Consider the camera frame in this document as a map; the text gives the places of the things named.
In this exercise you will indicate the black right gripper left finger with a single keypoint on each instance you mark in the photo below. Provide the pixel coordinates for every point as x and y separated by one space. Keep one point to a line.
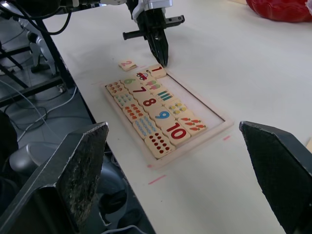
61 185

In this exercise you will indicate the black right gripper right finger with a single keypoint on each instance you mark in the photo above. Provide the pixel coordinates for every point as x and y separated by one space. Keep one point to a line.
282 175

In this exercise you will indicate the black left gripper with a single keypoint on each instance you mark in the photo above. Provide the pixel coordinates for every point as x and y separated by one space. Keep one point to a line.
152 22

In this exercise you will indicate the red number one tile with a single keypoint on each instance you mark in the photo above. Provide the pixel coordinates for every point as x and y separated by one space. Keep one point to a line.
156 71

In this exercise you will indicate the pink number two tile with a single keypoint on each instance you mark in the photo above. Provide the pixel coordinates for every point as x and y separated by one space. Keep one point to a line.
127 65

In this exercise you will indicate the orange number five tile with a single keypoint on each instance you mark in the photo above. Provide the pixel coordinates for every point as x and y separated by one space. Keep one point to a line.
309 145

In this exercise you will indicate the green number six tile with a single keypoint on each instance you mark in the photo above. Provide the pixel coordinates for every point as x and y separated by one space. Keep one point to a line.
129 82

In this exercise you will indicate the dark red number seven tile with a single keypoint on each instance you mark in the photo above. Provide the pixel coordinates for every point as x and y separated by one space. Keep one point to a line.
139 90

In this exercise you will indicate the red number eight tile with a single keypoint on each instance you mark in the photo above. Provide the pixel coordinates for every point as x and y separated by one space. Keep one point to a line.
149 102

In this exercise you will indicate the blue number nine tile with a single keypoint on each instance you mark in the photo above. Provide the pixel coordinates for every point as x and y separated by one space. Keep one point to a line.
162 115

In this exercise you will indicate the wooden number puzzle board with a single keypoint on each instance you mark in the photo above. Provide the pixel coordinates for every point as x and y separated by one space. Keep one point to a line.
209 117

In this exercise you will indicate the red number ten tile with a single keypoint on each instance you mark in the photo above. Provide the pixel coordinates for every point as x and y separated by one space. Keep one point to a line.
176 132

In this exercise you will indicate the red car picture tile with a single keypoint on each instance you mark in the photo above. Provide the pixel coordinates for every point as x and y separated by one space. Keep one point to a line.
142 76

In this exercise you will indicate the ice lollies picture tile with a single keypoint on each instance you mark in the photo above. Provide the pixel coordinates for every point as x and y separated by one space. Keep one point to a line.
153 84

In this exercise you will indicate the grey rounded leg cover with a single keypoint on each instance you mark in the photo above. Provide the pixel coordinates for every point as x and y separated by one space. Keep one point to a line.
26 158
113 178

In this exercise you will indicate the striped bars picture tile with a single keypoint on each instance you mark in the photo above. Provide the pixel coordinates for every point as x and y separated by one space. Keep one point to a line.
164 95

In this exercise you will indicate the red mushrooms picture tile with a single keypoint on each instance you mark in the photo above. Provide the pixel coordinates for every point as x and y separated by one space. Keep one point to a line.
114 87

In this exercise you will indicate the blue drops picture tile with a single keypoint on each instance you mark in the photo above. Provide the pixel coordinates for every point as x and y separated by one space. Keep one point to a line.
123 98

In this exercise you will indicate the yellow flowers picture tile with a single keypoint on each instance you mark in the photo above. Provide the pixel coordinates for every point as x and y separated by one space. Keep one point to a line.
178 108

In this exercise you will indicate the orange shapes picture tile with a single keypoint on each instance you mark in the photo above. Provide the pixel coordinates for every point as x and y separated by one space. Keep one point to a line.
133 111

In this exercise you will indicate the blue shapes picture tile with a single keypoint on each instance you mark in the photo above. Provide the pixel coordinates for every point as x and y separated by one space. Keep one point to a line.
145 125

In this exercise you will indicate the orange carrots picture tile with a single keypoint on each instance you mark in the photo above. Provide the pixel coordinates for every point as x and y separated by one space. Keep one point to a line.
193 124

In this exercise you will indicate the red dots picture tile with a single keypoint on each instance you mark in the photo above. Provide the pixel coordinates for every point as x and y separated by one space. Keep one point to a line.
159 145

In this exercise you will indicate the white jointed machine leg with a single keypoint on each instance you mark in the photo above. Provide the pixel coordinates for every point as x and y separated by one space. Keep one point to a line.
36 46

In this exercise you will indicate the red plastic bowl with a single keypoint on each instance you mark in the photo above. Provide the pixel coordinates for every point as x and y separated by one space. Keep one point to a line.
280 9

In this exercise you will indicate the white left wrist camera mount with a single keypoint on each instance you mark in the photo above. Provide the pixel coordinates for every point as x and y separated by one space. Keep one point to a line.
156 3

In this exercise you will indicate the black metal table frame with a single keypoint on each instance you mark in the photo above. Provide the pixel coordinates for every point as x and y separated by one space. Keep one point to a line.
54 58

